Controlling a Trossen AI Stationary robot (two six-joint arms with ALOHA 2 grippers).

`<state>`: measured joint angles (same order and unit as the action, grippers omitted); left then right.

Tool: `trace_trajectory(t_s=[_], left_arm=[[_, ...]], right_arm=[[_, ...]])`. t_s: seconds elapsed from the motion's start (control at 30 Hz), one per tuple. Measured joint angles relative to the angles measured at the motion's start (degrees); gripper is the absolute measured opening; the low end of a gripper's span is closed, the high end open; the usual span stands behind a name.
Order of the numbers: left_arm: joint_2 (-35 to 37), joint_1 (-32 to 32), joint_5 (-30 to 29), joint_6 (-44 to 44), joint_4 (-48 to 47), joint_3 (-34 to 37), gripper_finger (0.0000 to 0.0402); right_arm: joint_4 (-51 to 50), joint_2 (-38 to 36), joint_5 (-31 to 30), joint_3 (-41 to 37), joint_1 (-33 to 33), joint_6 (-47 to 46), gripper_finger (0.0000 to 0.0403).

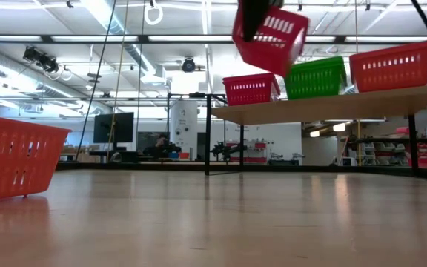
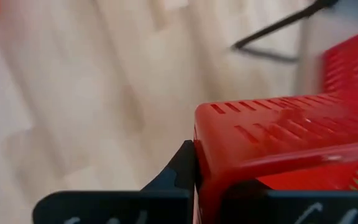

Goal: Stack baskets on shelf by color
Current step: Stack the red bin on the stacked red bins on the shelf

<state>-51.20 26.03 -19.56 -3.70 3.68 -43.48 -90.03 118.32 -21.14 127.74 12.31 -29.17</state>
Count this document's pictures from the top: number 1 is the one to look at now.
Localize black ceiling camera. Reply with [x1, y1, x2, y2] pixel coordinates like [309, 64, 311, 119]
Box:
[181, 56, 196, 74]

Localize wooden shelf with black legs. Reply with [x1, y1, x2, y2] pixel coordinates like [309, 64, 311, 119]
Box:
[198, 61, 427, 185]

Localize grey bin shelf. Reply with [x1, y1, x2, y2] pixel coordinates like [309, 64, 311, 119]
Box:
[361, 139, 409, 167]

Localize long black cable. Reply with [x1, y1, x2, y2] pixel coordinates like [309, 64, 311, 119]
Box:
[74, 0, 118, 151]

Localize person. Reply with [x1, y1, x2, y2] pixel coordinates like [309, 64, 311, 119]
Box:
[153, 133, 170, 156]

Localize black aluminium table frame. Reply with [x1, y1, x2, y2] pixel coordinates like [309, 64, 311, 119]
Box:
[56, 161, 427, 182]

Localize red and white cabinet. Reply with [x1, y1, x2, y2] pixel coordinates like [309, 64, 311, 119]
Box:
[228, 139, 268, 164]

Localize silver ventilation duct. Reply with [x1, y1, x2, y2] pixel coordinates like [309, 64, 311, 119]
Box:
[82, 0, 168, 85]

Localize thin grey cable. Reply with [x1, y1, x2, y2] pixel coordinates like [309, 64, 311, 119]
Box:
[134, 0, 144, 149]

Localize green plastic mesh basket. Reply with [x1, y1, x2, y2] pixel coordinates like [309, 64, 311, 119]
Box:
[291, 56, 347, 70]
[284, 61, 348, 100]

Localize black ceiling spotlights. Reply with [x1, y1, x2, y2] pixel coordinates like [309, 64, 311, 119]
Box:
[22, 44, 61, 74]

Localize black beam with light strips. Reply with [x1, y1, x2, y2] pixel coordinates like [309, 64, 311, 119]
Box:
[0, 33, 427, 45]

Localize yellow pole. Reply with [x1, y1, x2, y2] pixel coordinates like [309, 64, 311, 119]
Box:
[357, 120, 363, 167]

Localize yellow rope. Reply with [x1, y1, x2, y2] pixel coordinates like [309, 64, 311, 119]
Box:
[105, 0, 130, 162]

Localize white cylindrical tank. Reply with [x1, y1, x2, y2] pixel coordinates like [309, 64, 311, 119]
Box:
[169, 99, 199, 160]

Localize red bin rack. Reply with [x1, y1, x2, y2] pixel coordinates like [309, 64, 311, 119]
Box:
[406, 128, 427, 170]

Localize black monitor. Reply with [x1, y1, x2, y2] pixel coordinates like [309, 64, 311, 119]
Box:
[93, 112, 135, 145]

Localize white hanging ring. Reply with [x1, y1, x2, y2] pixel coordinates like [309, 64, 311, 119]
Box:
[143, 0, 165, 26]

